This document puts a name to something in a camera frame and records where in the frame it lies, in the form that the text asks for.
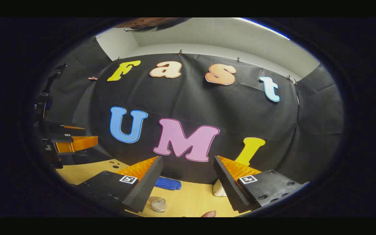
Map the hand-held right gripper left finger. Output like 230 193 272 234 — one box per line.
76 156 163 213

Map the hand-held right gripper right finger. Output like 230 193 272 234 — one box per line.
213 156 310 213

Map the clear plastic water bottle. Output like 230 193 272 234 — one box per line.
151 196 167 212

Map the white toaster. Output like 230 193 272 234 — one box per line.
212 179 227 197

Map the blue towel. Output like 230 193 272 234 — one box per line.
155 176 182 191

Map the black backdrop cloth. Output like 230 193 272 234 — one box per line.
43 36 344 185

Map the brown round object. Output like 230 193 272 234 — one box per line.
115 18 188 32

